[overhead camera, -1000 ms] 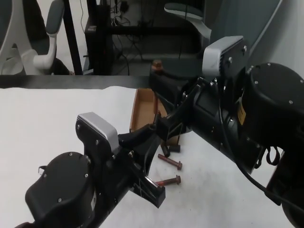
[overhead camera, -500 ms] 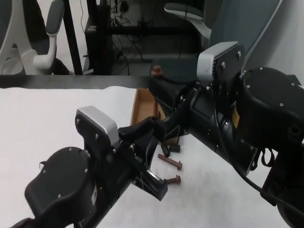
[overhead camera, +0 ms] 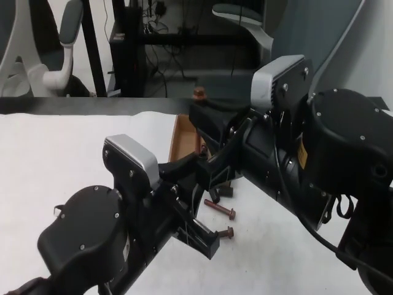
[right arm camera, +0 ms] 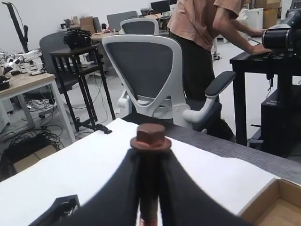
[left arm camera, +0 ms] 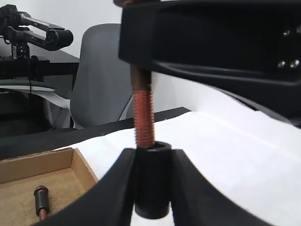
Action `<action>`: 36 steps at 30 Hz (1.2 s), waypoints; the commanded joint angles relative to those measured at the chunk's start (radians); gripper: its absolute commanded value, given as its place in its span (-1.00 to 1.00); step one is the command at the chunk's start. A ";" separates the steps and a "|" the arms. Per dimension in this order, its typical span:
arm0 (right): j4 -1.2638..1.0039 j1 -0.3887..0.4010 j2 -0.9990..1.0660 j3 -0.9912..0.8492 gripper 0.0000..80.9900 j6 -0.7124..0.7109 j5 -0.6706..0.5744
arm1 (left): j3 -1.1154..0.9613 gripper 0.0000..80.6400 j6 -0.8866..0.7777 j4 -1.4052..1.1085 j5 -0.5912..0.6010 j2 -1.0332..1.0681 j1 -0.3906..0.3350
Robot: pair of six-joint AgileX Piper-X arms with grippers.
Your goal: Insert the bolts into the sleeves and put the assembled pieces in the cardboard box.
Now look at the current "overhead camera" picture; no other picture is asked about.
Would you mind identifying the cardboard box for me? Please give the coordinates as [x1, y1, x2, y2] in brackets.
[168, 114, 213, 164]

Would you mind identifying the white grey office chair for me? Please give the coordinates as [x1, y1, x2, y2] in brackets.
[0, 0, 93, 98]
[211, 0, 393, 102]

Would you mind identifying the black computer tower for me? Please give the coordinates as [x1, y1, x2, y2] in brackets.
[109, 6, 147, 98]

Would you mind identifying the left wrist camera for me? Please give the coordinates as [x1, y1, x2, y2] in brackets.
[103, 133, 160, 189]

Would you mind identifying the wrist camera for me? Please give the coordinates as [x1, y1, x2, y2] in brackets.
[103, 133, 160, 189]
[250, 54, 314, 115]

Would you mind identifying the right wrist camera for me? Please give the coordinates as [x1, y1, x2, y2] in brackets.
[250, 54, 314, 115]

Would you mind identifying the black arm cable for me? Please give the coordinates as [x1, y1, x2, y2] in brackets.
[272, 144, 366, 273]

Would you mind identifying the black desk frame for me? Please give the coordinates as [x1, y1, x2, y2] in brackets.
[80, 0, 265, 98]

